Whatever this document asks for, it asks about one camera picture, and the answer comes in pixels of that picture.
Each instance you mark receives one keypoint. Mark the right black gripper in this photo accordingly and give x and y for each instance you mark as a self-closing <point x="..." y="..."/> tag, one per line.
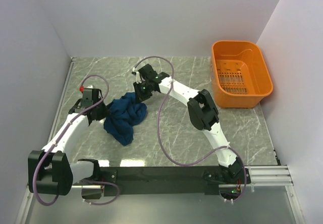
<point x="140" y="96"/>

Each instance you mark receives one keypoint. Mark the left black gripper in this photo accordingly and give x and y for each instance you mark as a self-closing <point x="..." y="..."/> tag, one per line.
<point x="105" y="112"/>

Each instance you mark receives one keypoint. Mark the blue t shirt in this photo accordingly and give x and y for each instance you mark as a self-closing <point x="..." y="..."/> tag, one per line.
<point x="125" y="113"/>

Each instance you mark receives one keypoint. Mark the orange plastic basket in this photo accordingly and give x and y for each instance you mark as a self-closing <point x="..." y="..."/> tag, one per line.
<point x="239" y="75"/>

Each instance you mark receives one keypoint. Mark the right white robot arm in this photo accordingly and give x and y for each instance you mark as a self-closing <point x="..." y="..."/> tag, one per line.
<point x="203" y="115"/>

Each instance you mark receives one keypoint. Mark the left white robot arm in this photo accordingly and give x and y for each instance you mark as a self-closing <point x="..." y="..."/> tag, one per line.
<point x="49" y="169"/>

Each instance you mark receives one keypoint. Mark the black base beam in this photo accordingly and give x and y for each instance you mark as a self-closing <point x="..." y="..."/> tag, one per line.
<point x="171" y="179"/>

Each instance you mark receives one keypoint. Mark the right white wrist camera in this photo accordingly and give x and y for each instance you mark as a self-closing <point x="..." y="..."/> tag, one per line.
<point x="137" y="75"/>

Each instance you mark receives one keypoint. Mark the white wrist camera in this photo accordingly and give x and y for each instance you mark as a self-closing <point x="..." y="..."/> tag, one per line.
<point x="137" y="75"/>
<point x="89" y="93"/>

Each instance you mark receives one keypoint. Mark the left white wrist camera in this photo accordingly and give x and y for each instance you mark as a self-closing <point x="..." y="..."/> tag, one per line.
<point x="89" y="93"/>

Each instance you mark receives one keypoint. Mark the aluminium rail frame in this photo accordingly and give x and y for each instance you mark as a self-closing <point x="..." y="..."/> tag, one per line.
<point x="261" y="176"/>

